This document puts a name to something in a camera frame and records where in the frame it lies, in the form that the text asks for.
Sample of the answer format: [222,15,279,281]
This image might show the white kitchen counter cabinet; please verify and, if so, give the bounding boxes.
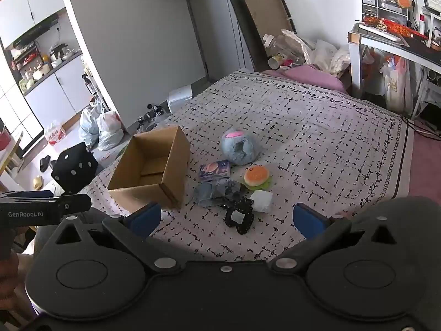
[21,50,91,123]

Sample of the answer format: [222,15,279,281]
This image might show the clear plastic bottle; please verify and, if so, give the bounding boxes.
[262,34,293,57]

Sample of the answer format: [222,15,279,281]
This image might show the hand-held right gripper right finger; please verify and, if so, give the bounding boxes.
[271,203,402,275]

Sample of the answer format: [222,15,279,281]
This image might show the white appliance box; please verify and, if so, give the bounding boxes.
[168,84,193,114]

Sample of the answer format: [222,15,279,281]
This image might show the grey drawer organizer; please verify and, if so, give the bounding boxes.
[361,0,410,25]

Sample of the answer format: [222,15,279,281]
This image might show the black camera tripod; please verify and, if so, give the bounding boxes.
[137,103,166,132]

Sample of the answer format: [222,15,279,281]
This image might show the white red-print plastic bag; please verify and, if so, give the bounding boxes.
[97,110,125,151]

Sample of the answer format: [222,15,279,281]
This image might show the grey clear plastic bag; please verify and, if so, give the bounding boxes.
[193,181,247,208]

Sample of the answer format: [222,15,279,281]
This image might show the brown folding table board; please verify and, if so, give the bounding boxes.
[230,0,297,72]

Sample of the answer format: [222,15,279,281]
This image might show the hamburger plush toy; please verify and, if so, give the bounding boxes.
[244,165,273,191]

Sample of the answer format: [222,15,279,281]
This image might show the white dining table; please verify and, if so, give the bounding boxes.
[0,131,25,180]

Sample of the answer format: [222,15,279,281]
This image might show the crumpled clear plastic bags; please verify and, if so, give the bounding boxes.
[281,29,350,74]

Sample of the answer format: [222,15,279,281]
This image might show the white cube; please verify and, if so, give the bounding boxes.
[249,190,273,212]

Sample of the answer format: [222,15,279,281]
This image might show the hanging white shopping bags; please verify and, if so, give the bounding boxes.
[382,55,414,114]

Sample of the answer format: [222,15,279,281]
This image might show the black range hood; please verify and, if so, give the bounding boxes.
[12,14,59,47]

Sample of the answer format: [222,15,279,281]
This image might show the red white packet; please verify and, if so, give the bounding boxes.
[44,121,67,146]

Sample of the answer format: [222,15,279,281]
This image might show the brown cardboard box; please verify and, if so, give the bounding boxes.
[107,125,191,210]

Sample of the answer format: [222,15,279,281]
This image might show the black dice plush cube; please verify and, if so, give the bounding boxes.
[51,142,98,194]

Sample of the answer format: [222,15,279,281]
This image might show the blue-grey plush toy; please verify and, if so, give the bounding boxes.
[221,128,258,166]

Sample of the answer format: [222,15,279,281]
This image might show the purple printed packet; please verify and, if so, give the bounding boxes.
[199,160,231,181]

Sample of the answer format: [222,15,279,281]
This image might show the white desk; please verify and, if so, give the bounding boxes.
[348,22,441,118]

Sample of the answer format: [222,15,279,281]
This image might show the white upper kitchen cabinets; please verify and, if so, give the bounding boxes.
[0,0,68,49]

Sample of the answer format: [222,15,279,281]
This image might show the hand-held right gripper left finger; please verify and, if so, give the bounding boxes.
[48,203,181,275]

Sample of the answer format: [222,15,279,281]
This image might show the red paper decoration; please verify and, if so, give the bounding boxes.
[362,17,428,40]

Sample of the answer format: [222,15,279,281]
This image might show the white black-patterned blanket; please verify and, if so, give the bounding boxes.
[79,70,410,263]

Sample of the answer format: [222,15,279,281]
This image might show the black framed glass door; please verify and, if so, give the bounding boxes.
[0,38,45,159]

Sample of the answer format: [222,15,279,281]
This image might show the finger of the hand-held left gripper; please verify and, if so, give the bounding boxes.
[58,194,92,215]
[0,190,54,201]

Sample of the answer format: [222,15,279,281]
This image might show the yellow white cup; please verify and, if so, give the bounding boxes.
[268,54,288,70]

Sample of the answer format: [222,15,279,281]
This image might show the red box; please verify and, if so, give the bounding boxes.
[0,124,14,156]

